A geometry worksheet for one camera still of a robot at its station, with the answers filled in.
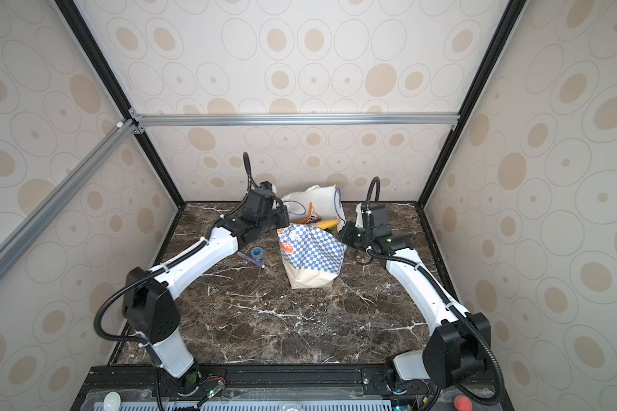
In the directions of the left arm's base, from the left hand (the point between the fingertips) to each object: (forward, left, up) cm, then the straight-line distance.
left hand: (298, 210), depth 83 cm
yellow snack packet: (-4, -9, -3) cm, 10 cm away
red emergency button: (-49, -45, -21) cm, 70 cm away
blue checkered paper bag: (-9, -5, -8) cm, 13 cm away
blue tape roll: (-1, +17, -24) cm, 30 cm away
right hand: (-5, -16, -3) cm, 18 cm away
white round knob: (-50, +50, -24) cm, 74 cm away
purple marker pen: (-3, +19, -25) cm, 32 cm away
